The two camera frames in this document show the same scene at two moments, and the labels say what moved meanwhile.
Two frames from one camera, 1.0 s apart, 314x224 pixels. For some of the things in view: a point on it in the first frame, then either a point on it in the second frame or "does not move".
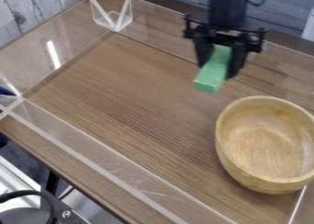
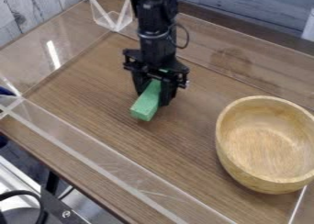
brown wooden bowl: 263,142 does not move
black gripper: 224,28 → 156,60
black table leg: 52,182 does not move
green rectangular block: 215,69 → 144,106
